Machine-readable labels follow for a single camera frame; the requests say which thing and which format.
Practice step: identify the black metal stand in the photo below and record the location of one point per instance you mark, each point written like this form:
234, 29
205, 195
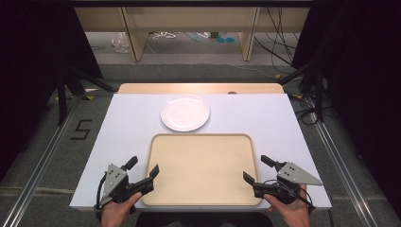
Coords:
319, 94
62, 101

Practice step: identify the blue round discs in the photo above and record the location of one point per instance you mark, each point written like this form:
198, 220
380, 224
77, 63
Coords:
225, 40

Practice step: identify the black curtain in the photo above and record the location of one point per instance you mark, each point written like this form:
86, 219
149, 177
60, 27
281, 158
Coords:
31, 63
362, 78

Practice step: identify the wooden table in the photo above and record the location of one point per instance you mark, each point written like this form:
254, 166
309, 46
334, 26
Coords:
189, 88

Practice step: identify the person's left hand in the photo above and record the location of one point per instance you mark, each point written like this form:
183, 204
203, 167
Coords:
116, 213

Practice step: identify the white round plate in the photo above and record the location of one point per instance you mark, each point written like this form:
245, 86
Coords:
185, 113

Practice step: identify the beige rectangular tray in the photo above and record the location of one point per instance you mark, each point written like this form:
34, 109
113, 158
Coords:
201, 170

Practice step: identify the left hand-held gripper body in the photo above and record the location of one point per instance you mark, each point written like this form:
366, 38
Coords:
115, 181

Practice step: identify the person's right hand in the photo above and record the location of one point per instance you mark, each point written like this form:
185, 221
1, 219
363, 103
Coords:
290, 213

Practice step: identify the metal floor rail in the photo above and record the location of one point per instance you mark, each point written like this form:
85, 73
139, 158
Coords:
41, 167
342, 170

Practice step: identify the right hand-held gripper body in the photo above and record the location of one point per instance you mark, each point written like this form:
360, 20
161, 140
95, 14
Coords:
291, 178

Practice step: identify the white table board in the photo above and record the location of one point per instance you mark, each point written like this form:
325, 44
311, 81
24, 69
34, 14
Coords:
126, 126

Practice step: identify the clear plastic bag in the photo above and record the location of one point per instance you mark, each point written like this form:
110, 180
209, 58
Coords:
120, 42

